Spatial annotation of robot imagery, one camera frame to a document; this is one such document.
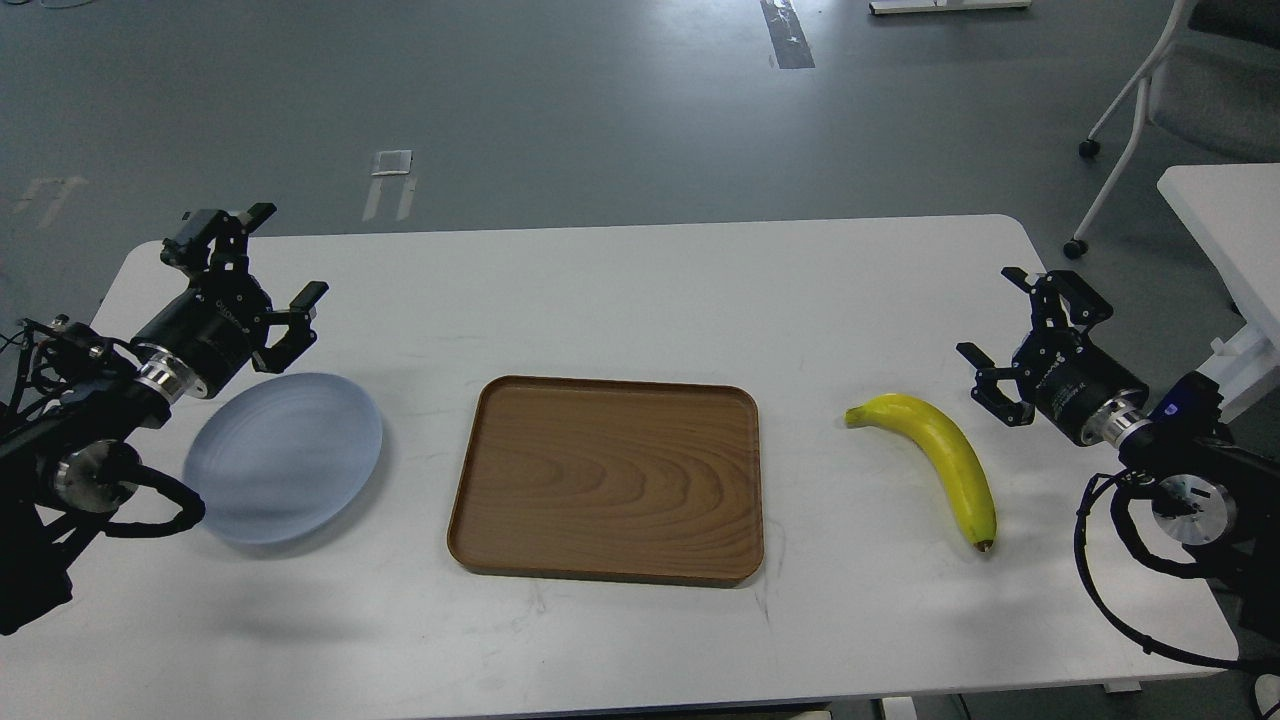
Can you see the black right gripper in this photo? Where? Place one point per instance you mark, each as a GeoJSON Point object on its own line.
{"type": "Point", "coordinates": [1058, 369]}

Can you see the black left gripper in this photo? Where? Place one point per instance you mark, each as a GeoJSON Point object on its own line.
{"type": "Point", "coordinates": [224, 316]}

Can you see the yellow banana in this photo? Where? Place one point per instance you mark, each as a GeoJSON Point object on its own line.
{"type": "Point", "coordinates": [954, 460]}

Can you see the light blue plate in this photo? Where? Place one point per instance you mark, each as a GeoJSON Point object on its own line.
{"type": "Point", "coordinates": [283, 458]}

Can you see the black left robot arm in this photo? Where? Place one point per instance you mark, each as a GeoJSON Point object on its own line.
{"type": "Point", "coordinates": [70, 474]}

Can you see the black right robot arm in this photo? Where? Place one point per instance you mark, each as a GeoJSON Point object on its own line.
{"type": "Point", "coordinates": [1187, 502]}

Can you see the white office chair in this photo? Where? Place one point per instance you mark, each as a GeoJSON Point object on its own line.
{"type": "Point", "coordinates": [1221, 104]}

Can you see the brown wooden tray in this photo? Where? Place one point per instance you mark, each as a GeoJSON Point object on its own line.
{"type": "Point", "coordinates": [611, 481]}

